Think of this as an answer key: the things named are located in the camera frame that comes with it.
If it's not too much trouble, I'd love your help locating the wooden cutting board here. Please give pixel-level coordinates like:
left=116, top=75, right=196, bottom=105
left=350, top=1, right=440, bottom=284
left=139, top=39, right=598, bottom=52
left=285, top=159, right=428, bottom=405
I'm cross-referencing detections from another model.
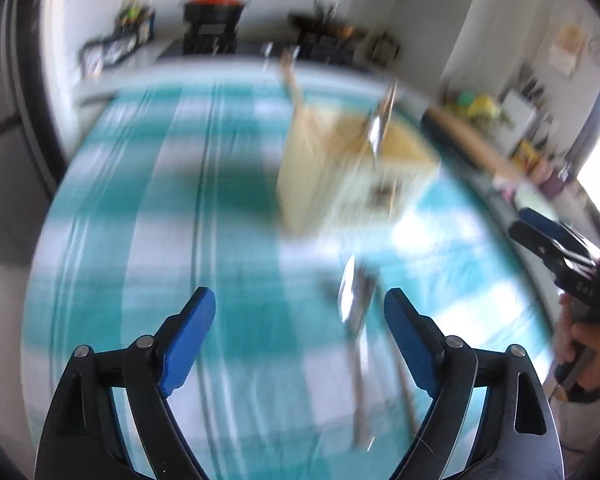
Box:
left=422, top=105, right=526, bottom=181

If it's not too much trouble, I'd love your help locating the glass jar with black handle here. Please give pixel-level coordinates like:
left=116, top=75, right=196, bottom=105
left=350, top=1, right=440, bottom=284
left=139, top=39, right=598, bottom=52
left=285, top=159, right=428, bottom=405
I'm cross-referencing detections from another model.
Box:
left=370, top=30, right=401, bottom=63

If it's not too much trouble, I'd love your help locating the black frying pan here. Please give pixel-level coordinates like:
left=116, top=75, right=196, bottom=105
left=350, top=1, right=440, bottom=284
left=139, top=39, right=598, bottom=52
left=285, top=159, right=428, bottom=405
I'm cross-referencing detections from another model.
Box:
left=287, top=2, right=368, bottom=41

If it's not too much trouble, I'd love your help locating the wall calendar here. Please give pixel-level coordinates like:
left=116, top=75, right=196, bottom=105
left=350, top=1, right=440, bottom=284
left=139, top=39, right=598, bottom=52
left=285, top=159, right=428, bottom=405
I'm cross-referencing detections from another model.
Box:
left=547, top=25, right=588, bottom=78

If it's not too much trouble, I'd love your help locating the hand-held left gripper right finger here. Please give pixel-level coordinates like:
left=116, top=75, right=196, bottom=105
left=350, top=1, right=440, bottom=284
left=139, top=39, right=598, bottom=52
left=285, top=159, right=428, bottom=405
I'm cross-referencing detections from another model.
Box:
left=383, top=287, right=566, bottom=480

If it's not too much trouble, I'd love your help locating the seasoning bottle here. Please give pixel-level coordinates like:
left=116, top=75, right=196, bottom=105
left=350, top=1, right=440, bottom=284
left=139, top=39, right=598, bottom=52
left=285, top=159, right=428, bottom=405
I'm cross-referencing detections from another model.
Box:
left=119, top=0, right=146, bottom=26

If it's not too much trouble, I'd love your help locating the black gas stove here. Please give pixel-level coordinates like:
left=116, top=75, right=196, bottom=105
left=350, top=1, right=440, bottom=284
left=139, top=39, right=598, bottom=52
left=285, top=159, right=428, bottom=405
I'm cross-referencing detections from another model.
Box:
left=162, top=15, right=371, bottom=63

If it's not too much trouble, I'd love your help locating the yellow green bag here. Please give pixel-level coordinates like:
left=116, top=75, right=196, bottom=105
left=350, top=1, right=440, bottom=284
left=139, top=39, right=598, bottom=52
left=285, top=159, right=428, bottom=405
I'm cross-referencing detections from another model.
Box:
left=455, top=91, right=503, bottom=121

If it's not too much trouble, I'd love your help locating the metal spoon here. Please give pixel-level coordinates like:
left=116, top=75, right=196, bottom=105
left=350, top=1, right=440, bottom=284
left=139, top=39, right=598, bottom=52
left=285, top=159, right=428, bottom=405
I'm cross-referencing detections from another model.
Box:
left=365, top=80, right=400, bottom=166
left=337, top=255, right=378, bottom=448

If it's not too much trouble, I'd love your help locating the white knife block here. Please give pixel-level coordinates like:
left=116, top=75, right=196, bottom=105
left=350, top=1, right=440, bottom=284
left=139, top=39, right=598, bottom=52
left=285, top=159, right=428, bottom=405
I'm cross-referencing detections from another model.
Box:
left=500, top=91, right=538, bottom=143

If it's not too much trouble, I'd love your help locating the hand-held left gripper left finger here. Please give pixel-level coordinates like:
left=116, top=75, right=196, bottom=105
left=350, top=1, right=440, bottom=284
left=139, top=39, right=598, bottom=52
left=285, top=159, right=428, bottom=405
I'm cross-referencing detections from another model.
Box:
left=34, top=286, right=217, bottom=480

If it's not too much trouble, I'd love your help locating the bamboo chopstick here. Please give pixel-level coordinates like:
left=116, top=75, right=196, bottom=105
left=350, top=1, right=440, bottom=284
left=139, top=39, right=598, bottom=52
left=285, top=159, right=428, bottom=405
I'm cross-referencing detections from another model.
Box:
left=279, top=47, right=326, bottom=136

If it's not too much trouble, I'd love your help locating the person's right forearm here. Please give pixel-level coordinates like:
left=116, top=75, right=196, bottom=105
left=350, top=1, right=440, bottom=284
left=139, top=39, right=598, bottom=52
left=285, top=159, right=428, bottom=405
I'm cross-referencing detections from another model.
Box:
left=565, top=367, right=600, bottom=406

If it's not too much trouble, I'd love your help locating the white ribbed utensil holder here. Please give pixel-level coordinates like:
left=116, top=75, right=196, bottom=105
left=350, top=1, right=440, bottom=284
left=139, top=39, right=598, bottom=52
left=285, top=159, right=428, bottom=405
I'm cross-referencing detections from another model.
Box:
left=276, top=110, right=442, bottom=237

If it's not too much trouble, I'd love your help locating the black pot with red lid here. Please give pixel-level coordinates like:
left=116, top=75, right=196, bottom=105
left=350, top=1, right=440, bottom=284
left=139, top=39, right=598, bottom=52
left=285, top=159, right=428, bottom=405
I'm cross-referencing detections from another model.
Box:
left=182, top=0, right=251, bottom=28

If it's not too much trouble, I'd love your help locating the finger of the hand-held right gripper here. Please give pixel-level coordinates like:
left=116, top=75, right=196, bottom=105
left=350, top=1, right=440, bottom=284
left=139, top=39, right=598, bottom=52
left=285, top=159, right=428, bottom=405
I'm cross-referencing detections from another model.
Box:
left=507, top=221, right=588, bottom=273
left=517, top=207, right=600, bottom=261

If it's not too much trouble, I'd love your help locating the teal white checked tablecloth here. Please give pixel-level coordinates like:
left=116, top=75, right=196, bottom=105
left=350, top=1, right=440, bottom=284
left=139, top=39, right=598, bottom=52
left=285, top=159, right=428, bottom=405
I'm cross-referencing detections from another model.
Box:
left=22, top=82, right=556, bottom=480

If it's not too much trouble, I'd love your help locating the black wire rack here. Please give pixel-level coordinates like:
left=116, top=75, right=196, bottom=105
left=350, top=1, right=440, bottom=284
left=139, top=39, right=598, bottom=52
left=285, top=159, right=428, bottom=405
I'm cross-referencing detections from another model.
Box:
left=80, top=25, right=153, bottom=68

